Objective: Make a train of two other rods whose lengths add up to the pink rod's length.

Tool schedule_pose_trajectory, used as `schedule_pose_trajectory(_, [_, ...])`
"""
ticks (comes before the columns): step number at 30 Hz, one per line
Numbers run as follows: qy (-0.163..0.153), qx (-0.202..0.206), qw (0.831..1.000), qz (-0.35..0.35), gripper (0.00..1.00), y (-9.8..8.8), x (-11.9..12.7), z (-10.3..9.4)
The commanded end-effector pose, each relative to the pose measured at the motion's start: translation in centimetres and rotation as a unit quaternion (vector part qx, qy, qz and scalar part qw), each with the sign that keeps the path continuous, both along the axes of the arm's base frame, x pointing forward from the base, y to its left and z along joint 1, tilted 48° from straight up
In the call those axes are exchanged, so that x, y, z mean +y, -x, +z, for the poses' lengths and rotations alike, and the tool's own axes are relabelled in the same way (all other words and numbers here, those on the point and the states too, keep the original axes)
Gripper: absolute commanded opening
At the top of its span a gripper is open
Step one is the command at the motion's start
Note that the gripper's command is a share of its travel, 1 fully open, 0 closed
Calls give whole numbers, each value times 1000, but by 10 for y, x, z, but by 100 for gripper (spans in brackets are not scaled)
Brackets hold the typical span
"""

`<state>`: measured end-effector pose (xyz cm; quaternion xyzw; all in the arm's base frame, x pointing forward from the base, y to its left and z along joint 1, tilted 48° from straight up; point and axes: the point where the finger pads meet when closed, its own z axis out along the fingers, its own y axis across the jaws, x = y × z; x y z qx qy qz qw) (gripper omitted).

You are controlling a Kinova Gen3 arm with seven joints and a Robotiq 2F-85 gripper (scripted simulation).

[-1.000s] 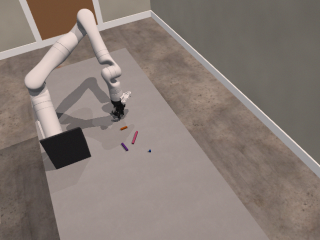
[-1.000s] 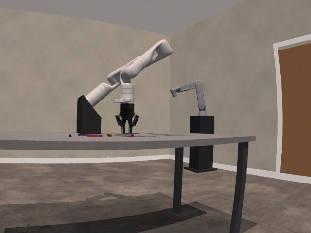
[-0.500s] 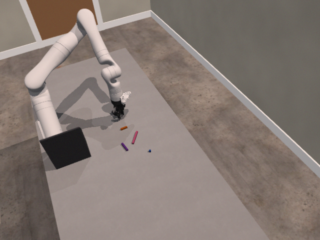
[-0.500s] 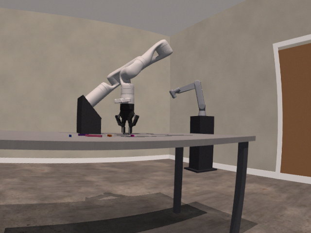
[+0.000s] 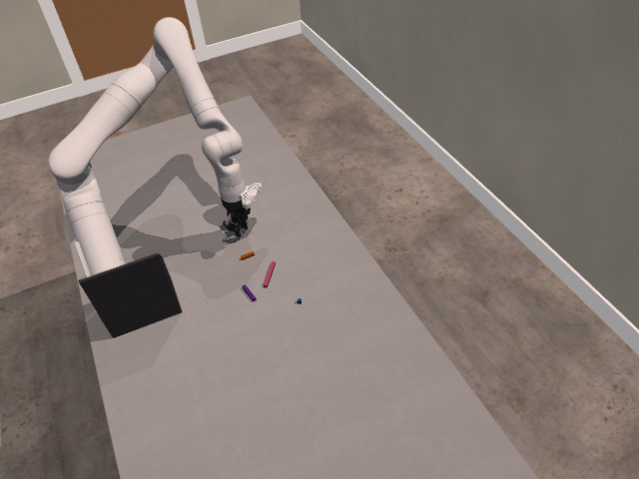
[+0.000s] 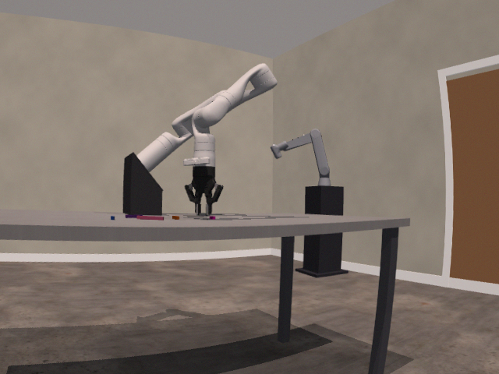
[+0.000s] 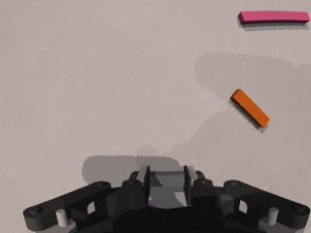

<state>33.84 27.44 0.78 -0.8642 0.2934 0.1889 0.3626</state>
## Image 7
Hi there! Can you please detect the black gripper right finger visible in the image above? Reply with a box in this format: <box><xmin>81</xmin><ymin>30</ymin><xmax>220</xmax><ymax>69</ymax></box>
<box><xmin>184</xmin><ymin>165</ymin><xmax>310</xmax><ymax>233</ymax></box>

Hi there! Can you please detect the orange rod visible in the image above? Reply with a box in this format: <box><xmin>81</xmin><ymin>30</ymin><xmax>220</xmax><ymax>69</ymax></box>
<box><xmin>230</xmin><ymin>89</ymin><xmax>269</xmax><ymax>128</ymax></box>

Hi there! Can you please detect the pink rod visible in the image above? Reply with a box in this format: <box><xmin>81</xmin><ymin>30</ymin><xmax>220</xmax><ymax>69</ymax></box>
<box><xmin>238</xmin><ymin>11</ymin><xmax>310</xmax><ymax>24</ymax></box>

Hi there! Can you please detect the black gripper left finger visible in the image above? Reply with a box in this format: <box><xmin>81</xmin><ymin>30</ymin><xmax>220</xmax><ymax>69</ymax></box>
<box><xmin>23</xmin><ymin>166</ymin><xmax>151</xmax><ymax>233</ymax></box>

